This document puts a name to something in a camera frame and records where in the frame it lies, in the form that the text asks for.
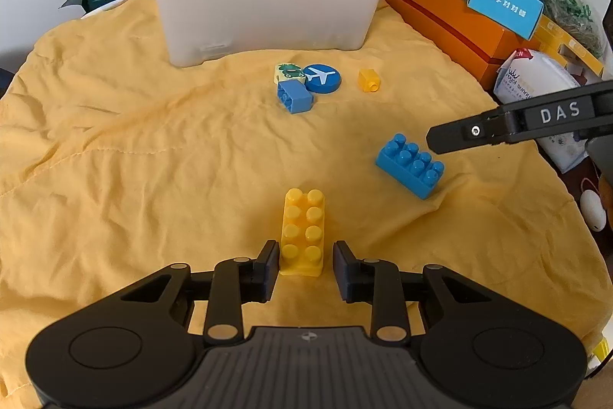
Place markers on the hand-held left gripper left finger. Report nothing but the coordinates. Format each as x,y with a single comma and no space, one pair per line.
270,267

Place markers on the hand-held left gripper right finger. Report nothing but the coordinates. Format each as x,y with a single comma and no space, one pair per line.
342,270

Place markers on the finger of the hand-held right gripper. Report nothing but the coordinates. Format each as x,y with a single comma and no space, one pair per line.
479,133

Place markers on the yellow building block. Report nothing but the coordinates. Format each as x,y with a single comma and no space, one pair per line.
301,222

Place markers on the blue building block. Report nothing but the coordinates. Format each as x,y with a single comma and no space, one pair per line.
407,164

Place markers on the white oval object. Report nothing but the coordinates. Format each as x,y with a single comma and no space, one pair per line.
591,207

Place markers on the white printed packet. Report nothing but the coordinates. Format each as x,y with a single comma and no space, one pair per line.
536,73

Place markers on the orange box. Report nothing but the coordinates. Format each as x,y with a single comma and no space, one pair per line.
445,21

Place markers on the small yellow block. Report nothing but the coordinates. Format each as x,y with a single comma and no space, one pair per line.
368,81

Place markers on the yellow box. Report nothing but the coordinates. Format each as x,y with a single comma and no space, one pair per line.
555,35

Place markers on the blue card box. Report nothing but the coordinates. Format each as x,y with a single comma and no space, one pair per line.
505,4

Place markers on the bag of green pieces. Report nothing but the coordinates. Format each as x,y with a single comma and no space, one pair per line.
565,1

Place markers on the blue round airplane disc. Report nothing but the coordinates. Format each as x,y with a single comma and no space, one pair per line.
322,78

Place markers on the small light blue block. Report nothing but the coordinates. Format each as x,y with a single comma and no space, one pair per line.
294,97

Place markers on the yellow cloth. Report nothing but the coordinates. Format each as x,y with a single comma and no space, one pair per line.
143,150

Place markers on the frog print block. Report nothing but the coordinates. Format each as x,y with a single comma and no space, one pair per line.
287,72

